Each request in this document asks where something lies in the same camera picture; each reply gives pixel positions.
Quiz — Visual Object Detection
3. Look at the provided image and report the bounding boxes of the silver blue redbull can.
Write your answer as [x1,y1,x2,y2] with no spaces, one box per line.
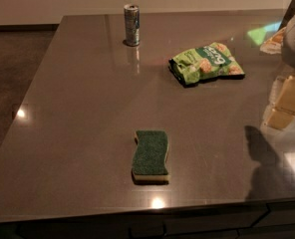
[124,4,140,47]

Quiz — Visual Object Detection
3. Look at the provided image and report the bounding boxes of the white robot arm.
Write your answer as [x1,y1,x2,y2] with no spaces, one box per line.
[260,14,295,130]

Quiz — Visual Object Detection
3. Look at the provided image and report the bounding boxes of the green rice chip bag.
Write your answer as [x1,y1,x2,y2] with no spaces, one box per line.
[169,42,245,86]

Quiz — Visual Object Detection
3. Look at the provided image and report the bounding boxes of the green yellow scrub sponge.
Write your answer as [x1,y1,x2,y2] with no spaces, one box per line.
[132,130,169,183]

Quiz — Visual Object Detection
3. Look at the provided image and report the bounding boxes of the dark box at corner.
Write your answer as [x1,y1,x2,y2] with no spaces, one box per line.
[279,0,295,29]

